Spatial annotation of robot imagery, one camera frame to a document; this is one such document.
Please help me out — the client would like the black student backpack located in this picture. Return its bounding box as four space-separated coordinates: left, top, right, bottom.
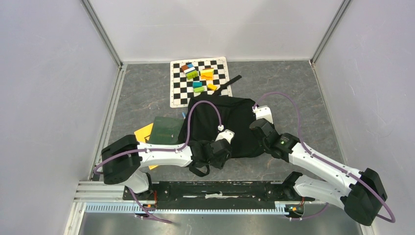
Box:
178 75 277 177

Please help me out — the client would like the dark green book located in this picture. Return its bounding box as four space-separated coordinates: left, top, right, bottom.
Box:
146 117 184 145

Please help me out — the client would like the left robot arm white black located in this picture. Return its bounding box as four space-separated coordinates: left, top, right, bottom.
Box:
95 130 234 200

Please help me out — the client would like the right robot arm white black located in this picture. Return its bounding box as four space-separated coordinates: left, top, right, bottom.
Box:
250 118 387 226

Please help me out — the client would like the light green toy block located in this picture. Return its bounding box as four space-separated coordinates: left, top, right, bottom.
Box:
193 87 205 93

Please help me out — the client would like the small yellow toy block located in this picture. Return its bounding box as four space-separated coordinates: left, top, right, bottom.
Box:
207 84 218 91

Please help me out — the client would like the teal toy block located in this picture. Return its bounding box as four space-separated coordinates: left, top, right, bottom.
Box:
192 81 203 88

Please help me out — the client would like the yellow book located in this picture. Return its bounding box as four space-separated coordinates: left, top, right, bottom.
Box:
134 122 160 171

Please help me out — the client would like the yellow orange block stack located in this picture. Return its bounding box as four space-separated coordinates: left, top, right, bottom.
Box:
199 68 214 80

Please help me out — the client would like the black white chessboard mat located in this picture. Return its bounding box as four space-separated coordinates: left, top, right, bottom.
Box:
169 57 231 108

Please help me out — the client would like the green toy block stack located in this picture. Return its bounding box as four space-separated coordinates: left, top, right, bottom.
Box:
185 70 199 80

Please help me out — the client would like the brown blue white block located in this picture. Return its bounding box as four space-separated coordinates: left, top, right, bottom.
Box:
181 63 196 74

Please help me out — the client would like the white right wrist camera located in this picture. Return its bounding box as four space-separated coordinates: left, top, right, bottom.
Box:
253 105 274 124

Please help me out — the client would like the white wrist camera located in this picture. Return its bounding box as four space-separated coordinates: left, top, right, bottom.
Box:
253 105 274 124
215 125 235 144

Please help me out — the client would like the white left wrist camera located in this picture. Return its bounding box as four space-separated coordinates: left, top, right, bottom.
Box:
215 125 235 144

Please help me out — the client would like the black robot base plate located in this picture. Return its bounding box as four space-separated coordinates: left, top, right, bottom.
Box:
136 181 314 210

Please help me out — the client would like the slotted cable duct rail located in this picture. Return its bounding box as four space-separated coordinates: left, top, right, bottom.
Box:
85 202 289 215

